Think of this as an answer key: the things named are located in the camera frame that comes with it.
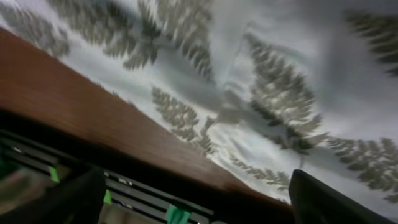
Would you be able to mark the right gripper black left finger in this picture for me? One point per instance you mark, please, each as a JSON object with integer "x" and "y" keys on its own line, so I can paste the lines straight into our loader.
{"x": 76, "y": 199}

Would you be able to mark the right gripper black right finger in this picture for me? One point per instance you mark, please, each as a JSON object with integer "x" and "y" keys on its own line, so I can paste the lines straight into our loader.
{"x": 314, "y": 202}

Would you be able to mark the white fern-print dress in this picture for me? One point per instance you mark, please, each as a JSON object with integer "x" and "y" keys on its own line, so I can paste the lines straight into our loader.
{"x": 260, "y": 87}

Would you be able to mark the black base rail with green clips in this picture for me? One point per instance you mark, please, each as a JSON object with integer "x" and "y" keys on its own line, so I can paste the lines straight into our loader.
{"x": 63, "y": 154}

